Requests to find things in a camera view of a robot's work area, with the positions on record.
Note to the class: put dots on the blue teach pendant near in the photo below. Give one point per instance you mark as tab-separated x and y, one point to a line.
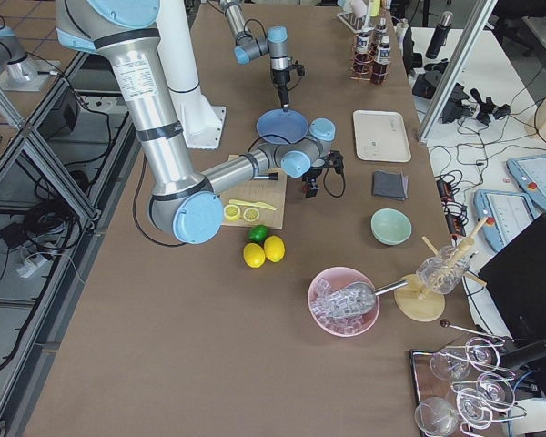
508	214

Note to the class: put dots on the lemon half upper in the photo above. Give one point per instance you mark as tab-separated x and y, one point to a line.
232	212

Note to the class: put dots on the yellow plastic knife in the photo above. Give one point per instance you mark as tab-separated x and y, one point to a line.
257	204

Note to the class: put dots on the black thermos bottle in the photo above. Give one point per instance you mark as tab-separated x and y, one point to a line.
439	37

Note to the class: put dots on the lemon half lower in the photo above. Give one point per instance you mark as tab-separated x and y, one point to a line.
251	214

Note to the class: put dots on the dark drink bottle front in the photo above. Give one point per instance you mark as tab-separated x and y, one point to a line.
381	61

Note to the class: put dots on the blue round plate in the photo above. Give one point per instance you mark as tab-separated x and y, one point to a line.
282	127

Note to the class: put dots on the blue teach pendant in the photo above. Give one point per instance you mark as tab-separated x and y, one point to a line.
530	174
508	214

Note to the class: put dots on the green lime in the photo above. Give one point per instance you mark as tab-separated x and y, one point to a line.
258	233

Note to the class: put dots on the pink bowl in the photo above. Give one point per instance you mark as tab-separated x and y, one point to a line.
328	281

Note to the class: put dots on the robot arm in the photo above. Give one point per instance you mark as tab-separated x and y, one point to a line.
273	43
149	47

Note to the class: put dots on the clear ice cubes pile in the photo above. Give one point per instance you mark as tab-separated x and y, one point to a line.
331	305

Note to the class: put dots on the blue teach pendant far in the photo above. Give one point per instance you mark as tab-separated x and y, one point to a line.
530	174

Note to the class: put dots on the metal ice scoop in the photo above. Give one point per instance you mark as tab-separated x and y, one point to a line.
361	298

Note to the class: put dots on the copper wire bottle rack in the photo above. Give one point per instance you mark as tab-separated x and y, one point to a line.
373	50

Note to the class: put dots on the pale green bowl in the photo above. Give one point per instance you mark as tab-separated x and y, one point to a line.
390	226

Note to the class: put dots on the dark drink bottle rear-left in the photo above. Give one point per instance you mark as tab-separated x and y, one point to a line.
380	31

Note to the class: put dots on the cream rabbit tray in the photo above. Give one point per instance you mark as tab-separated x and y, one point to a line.
381	136

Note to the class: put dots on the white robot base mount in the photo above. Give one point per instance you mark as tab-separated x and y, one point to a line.
202	122

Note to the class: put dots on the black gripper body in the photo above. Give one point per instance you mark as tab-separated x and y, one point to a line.
312	177
280	79

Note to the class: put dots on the glass mug on stand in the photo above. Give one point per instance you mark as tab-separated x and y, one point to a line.
443	272

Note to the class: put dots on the dark drink bottle rear-right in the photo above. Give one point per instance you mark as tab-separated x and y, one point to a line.
361	58

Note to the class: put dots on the wine glass rack tray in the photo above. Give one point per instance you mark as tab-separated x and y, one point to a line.
461	389

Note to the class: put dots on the grey folded cloth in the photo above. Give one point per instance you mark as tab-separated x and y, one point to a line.
390	185

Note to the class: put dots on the wooden cup stand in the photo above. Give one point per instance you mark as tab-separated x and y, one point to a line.
420	303

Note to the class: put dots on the whole lemon upper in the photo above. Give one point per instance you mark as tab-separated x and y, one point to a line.
274	248

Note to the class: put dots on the whole lemon lower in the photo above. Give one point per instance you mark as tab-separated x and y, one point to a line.
254	255

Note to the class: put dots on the lemon half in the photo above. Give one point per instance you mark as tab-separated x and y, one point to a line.
251	214
232	212

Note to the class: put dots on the black monitor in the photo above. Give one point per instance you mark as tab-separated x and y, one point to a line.
516	281

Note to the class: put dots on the whole lemon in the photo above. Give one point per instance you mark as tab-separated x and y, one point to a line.
254	255
274	248

